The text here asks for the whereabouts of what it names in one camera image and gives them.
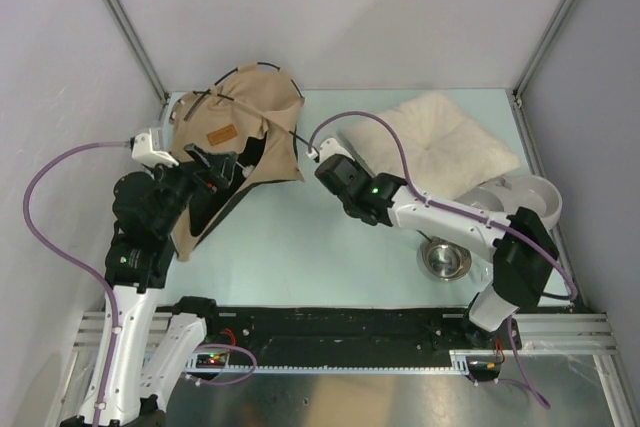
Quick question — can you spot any grey double pet bowl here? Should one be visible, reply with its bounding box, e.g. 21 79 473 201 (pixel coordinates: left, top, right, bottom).
457 174 563 230

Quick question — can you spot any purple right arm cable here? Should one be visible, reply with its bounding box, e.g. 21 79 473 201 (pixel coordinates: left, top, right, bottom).
307 111 579 301

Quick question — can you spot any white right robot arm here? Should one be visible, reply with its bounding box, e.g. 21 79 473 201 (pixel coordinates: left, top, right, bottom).
315 153 558 348

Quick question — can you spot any aluminium frame post left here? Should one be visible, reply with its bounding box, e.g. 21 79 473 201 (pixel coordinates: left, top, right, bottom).
102 0 168 105

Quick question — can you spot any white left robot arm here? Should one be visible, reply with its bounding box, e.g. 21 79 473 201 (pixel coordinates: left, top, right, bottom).
63 134 237 426

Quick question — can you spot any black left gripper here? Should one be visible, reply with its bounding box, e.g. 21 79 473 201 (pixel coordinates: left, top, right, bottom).
144 142 237 233

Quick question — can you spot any white pompom toy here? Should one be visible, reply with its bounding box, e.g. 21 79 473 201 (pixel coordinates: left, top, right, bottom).
242 166 254 178

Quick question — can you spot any aluminium frame post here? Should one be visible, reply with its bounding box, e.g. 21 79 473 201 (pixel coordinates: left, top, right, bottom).
102 0 168 105
512 0 609 108

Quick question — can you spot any cream fluffy cushion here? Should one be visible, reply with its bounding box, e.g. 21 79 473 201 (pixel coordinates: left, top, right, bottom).
340 92 521 200

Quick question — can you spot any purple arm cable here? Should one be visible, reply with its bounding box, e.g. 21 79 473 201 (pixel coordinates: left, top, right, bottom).
23 139 136 423
307 111 579 301

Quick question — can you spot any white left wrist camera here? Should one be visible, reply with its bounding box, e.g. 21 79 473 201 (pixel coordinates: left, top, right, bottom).
130 127 179 168

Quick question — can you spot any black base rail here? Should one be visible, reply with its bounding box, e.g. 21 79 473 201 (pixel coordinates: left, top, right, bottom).
204 306 522 369

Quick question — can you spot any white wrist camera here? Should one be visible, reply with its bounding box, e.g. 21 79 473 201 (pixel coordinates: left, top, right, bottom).
130 127 179 168
306 137 353 163

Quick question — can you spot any aluminium frame post right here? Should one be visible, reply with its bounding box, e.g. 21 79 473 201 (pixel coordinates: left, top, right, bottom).
512 0 609 108

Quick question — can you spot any stainless steel bowl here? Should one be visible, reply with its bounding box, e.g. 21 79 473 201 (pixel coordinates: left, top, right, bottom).
421 240 472 281

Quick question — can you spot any tan fabric pet tent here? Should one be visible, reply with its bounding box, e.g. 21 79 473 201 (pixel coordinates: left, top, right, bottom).
169 62 305 262

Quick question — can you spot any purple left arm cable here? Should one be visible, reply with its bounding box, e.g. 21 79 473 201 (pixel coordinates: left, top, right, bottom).
23 139 136 423

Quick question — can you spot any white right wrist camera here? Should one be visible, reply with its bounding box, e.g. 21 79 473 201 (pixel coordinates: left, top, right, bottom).
306 137 353 163

